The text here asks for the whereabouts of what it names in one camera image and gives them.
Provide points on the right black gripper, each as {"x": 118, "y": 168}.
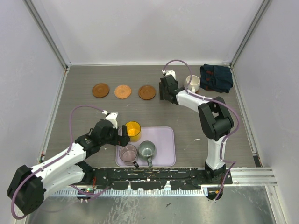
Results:
{"x": 162, "y": 95}

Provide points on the clear purple glass mug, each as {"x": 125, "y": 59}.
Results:
{"x": 129, "y": 155}

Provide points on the dark blue folded cloth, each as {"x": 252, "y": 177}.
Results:
{"x": 216, "y": 78}

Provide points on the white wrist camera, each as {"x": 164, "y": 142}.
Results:
{"x": 169, "y": 72}
{"x": 111, "y": 117}

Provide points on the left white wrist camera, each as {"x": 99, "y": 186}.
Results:
{"x": 111, "y": 117}

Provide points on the grey green ceramic mug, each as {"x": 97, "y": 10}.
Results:
{"x": 147, "y": 151}

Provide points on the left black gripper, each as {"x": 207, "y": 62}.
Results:
{"x": 119, "y": 140}

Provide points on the slotted white cable duct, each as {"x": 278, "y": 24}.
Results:
{"x": 69, "y": 191}

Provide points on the front aluminium rail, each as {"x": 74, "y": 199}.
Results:
{"x": 252, "y": 177}

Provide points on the white ceramic mug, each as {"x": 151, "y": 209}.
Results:
{"x": 192, "y": 83}

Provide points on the wooden coaster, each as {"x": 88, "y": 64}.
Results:
{"x": 100, "y": 90}
{"x": 147, "y": 92}

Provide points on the woven rattan coaster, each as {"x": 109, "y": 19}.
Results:
{"x": 122, "y": 91}

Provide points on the lavender plastic tray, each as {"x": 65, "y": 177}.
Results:
{"x": 163, "y": 138}

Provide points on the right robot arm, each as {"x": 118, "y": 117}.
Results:
{"x": 215, "y": 121}

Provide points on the right aluminium frame post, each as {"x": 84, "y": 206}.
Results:
{"x": 253, "y": 25}

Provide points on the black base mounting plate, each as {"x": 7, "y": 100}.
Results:
{"x": 148, "y": 178}

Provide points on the aluminium frame post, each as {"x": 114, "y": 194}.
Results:
{"x": 44, "y": 30}
{"x": 253, "y": 25}

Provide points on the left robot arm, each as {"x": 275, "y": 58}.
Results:
{"x": 29, "y": 187}

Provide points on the yellow glass mug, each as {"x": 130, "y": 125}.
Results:
{"x": 134, "y": 131}

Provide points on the left aluminium frame post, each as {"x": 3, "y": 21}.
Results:
{"x": 44, "y": 30}

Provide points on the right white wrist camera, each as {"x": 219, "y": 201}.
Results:
{"x": 169, "y": 72}

